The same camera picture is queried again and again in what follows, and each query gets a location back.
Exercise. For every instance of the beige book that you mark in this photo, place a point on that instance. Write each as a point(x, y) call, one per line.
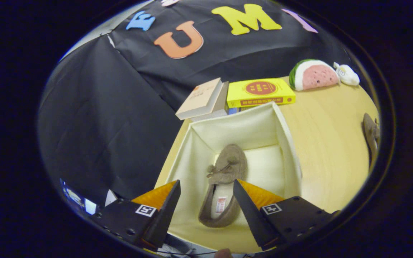
point(201, 98)

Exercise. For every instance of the watermelon slice plush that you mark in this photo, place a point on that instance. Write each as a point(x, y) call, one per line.
point(316, 76)

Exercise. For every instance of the beige fabric storage box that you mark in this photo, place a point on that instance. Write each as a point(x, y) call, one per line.
point(256, 129)

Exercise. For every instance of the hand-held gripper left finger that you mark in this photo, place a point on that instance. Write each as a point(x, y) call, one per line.
point(165, 215)

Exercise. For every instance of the black backdrop cloth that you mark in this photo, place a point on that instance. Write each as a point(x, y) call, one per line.
point(102, 118)

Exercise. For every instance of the grey book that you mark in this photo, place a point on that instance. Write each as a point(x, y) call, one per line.
point(222, 102)

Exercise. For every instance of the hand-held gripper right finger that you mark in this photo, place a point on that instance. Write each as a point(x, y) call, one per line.
point(251, 215)

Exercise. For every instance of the yellow book with red circle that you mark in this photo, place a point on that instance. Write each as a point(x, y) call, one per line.
point(260, 91)

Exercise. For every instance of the white plush toy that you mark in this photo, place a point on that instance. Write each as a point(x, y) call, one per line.
point(348, 74)

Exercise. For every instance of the computer monitor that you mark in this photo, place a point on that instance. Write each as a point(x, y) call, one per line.
point(75, 197)

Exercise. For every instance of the brown fuzzy shoe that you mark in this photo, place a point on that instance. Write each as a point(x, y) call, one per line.
point(229, 165)
point(370, 136)

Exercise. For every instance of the blue book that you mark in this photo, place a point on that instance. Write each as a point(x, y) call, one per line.
point(233, 110)

